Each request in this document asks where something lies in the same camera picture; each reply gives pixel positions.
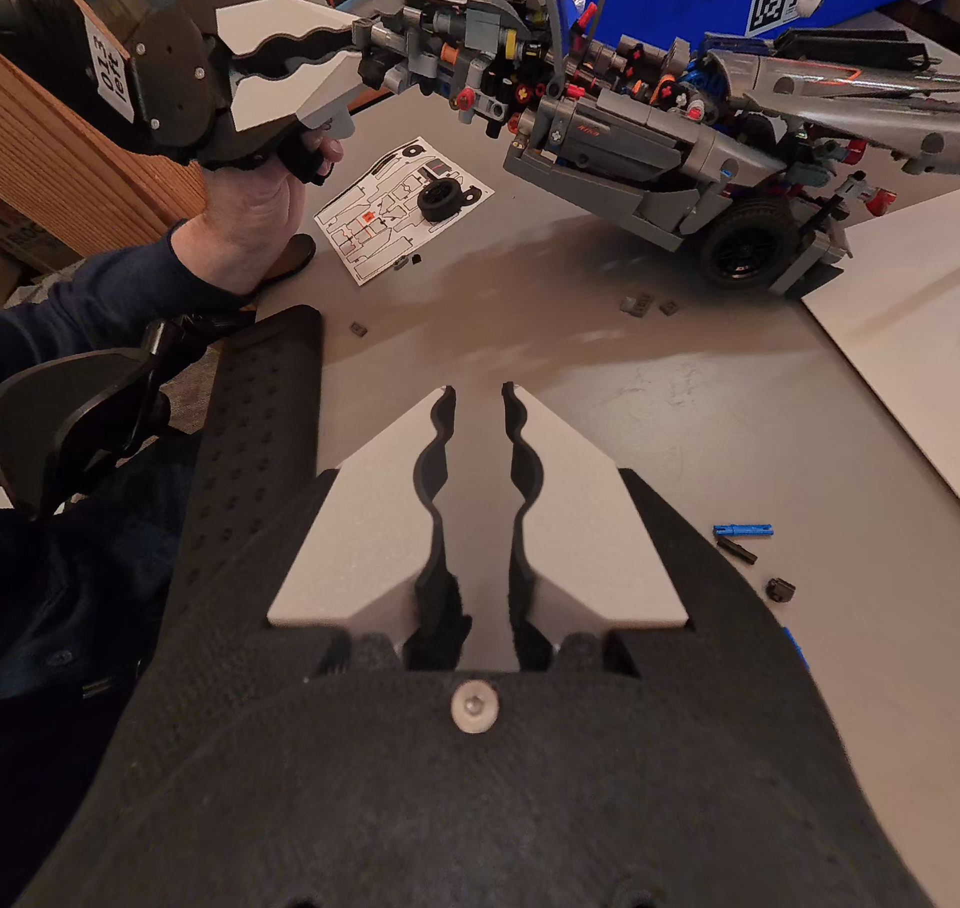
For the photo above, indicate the white book stand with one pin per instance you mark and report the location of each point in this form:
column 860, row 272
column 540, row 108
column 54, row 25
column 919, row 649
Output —
column 900, row 308

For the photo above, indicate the white sticker sheet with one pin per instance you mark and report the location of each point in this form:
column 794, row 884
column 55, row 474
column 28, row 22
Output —
column 390, row 248

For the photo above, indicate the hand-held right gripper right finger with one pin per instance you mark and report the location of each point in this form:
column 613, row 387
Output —
column 600, row 548

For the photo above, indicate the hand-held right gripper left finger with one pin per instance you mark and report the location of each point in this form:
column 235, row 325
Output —
column 352, row 548

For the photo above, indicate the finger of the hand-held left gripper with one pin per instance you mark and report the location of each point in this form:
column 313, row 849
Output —
column 285, row 102
column 277, row 19

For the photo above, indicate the black mesh office chair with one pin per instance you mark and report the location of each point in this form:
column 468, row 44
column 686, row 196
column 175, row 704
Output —
column 255, row 413

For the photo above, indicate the grey lego car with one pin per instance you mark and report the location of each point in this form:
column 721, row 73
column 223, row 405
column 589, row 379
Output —
column 637, row 143

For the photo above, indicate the black lego wheel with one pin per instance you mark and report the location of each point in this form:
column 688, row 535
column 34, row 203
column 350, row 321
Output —
column 437, row 201

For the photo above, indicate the person's body in dark clothing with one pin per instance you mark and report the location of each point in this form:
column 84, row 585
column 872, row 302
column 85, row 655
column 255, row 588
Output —
column 75, row 585

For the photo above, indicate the person's left forearm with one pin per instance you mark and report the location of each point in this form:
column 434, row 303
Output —
column 97, row 300

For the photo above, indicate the pile of small lego pieces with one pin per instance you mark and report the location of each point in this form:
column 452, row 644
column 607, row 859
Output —
column 742, row 530

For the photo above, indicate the thick wooden pillar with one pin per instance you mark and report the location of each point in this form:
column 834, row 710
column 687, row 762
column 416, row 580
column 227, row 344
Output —
column 90, row 158

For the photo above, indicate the person's left hand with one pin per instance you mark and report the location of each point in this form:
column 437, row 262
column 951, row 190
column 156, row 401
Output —
column 240, row 225

